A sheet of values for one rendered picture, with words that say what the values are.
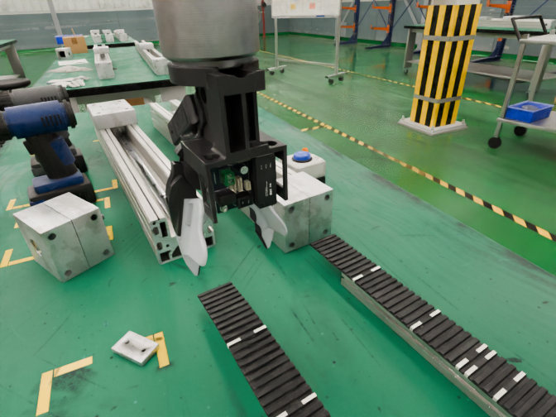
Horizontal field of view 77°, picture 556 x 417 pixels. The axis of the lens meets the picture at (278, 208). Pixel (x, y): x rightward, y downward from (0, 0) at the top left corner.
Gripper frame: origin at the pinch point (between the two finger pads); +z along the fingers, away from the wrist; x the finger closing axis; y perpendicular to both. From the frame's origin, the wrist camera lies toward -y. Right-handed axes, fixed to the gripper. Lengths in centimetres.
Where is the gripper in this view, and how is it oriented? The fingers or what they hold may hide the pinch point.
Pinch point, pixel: (229, 249)
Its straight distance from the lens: 39.8
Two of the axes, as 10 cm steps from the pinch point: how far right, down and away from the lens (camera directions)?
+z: 0.4, 8.6, 5.1
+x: 8.6, -2.9, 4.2
